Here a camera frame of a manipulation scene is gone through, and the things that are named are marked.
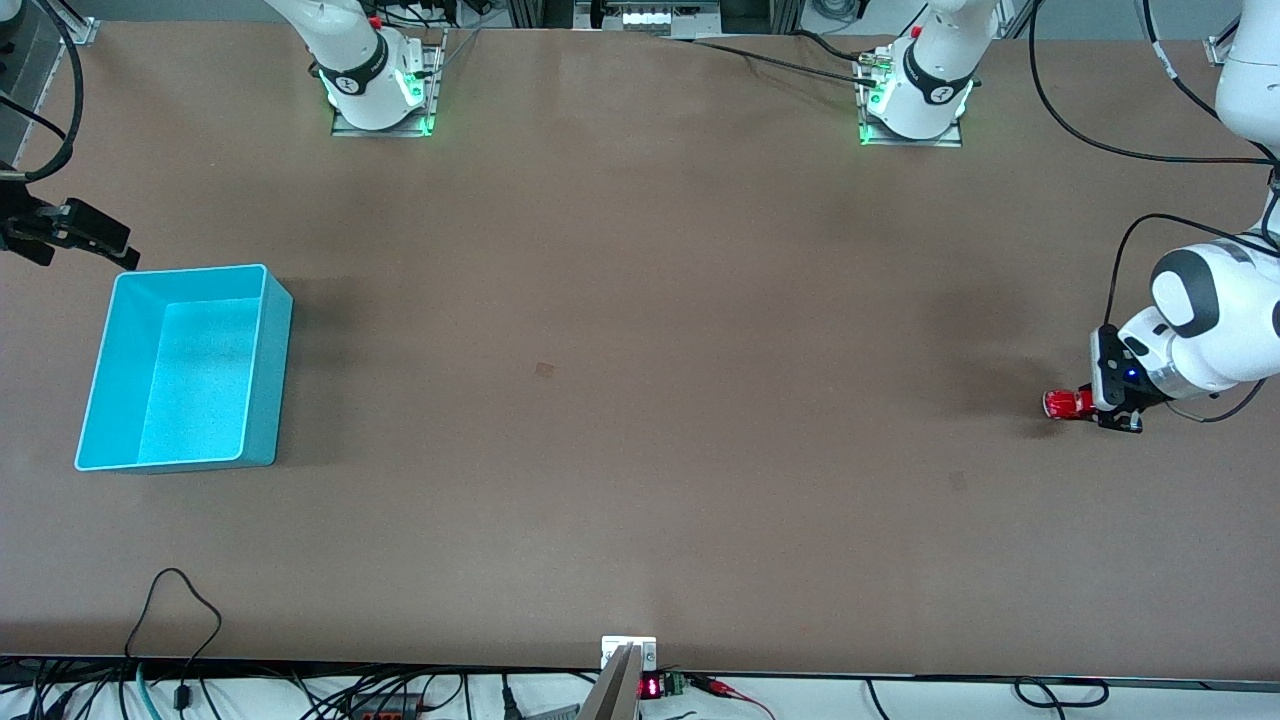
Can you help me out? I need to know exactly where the red beetle toy car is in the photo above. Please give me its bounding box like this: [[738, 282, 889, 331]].
[[1043, 388, 1099, 422]]

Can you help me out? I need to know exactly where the turquoise blue plastic box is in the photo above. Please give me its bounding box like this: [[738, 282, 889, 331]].
[[74, 264, 294, 473]]

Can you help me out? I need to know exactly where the black hub with red ports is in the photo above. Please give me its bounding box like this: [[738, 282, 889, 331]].
[[345, 693, 433, 720]]

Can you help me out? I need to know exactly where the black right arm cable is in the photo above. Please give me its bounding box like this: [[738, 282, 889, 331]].
[[0, 0, 87, 187]]

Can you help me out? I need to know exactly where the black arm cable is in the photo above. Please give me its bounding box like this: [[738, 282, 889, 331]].
[[1028, 0, 1280, 426], [0, 0, 87, 187]]

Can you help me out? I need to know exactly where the coiled black cable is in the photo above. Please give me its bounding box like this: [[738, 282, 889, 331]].
[[1013, 677, 1111, 710]]

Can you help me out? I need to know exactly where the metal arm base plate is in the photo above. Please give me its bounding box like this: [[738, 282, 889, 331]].
[[330, 28, 447, 139], [856, 45, 964, 149]]

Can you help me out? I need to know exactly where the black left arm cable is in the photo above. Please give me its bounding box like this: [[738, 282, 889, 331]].
[[1028, 0, 1280, 426]]

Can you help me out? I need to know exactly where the black cable with white tag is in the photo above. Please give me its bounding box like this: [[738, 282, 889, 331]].
[[1140, 0, 1280, 166]]

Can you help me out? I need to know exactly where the short black table cable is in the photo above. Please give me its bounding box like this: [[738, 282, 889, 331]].
[[795, 28, 871, 66]]

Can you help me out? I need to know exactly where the thin looped black cable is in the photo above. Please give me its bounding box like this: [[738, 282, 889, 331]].
[[124, 568, 223, 713]]

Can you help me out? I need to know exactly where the red clip wire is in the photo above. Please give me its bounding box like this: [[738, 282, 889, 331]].
[[686, 675, 777, 720]]

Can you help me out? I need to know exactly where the long black table cable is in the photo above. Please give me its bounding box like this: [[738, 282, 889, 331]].
[[655, 35, 881, 89]]

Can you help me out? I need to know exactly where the small white mounting bracket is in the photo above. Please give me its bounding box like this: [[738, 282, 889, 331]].
[[601, 636, 658, 671]]

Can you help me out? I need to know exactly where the grey metal camera bar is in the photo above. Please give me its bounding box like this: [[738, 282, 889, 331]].
[[577, 645, 642, 720]]

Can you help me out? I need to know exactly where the lit device in metal frame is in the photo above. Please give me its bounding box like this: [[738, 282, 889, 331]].
[[573, 0, 723, 39]]

